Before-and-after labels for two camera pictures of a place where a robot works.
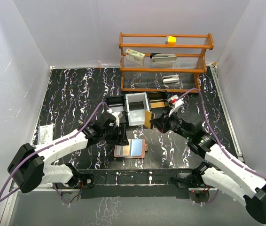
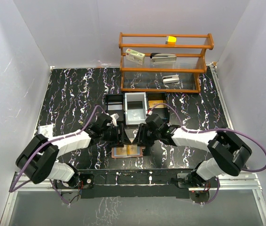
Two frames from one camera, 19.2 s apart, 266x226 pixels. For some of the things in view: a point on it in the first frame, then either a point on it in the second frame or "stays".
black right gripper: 159,122 → 140,139
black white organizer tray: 137,106 stays
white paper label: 45,134 stays
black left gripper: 121,139 stays
